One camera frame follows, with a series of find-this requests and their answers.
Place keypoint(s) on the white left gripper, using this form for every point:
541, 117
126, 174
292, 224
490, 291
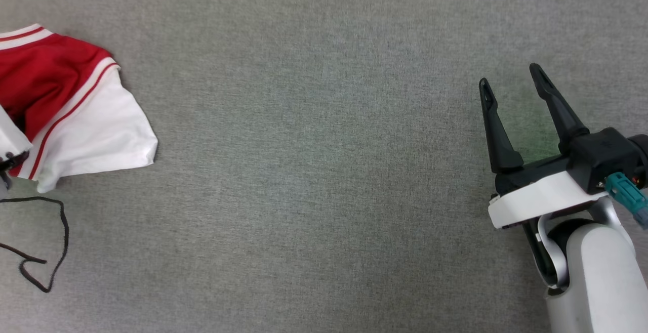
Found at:
10, 138

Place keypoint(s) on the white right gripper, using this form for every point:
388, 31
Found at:
536, 199

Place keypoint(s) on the red and white jersey garment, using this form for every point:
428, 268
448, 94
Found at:
86, 130

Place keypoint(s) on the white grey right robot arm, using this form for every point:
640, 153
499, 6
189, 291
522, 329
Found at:
602, 282

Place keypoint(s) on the grey fabric sofa seat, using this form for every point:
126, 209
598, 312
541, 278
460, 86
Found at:
314, 161

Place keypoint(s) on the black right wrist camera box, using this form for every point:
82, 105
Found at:
605, 156

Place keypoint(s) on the teal right camera connector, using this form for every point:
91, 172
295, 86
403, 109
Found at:
625, 191

